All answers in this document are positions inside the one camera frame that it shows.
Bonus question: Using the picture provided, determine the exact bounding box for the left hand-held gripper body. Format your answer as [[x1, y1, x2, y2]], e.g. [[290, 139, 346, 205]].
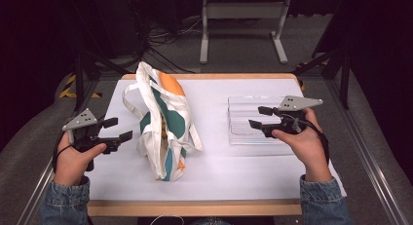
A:
[[61, 107, 121, 172]]

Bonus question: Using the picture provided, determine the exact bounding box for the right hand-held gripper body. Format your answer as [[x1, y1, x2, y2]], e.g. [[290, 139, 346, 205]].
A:
[[261, 94, 324, 139]]

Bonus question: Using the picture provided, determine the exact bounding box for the clear plastic tray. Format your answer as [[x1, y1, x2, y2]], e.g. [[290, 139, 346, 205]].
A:
[[227, 95, 295, 147]]

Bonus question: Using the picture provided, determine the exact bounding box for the white patterned tote bag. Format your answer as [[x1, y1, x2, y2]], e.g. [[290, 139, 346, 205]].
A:
[[121, 60, 204, 183]]

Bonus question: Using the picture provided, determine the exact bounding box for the person's left hand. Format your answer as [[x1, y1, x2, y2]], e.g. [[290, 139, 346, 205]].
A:
[[53, 131, 108, 187]]

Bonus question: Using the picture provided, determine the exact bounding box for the person's right hand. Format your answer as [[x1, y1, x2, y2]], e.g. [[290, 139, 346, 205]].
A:
[[272, 107, 334, 183]]

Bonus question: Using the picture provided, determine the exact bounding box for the yellow black hazard tape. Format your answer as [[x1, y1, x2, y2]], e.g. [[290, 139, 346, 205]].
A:
[[58, 74, 102, 99]]

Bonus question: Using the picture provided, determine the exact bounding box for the black tripod stand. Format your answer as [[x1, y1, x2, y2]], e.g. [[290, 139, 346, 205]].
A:
[[291, 0, 353, 111], [71, 0, 132, 113]]

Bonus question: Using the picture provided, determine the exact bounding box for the white paper sheet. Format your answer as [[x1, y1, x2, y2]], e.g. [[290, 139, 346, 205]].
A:
[[85, 78, 348, 202]]

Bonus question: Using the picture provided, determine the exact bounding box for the grey metal stand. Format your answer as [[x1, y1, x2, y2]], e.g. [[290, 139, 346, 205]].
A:
[[199, 0, 292, 65]]

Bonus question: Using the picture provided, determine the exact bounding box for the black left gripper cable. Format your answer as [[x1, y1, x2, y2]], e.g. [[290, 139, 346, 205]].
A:
[[52, 133, 73, 174]]

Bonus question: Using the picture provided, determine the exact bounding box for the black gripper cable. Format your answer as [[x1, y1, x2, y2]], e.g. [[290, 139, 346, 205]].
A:
[[52, 133, 73, 174], [296, 118, 331, 165]]

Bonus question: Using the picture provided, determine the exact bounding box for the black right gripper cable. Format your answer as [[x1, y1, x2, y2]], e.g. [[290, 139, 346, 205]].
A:
[[296, 118, 331, 165]]

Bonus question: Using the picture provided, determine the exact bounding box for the aluminium rail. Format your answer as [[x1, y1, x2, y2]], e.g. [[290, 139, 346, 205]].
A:
[[16, 80, 100, 225], [325, 78, 411, 225]]

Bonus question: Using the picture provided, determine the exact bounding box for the thin white cable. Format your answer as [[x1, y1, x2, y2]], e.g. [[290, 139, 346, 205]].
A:
[[149, 214, 185, 225]]

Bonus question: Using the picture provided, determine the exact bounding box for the bundle of black cables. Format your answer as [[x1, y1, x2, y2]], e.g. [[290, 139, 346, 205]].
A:
[[128, 0, 204, 74]]

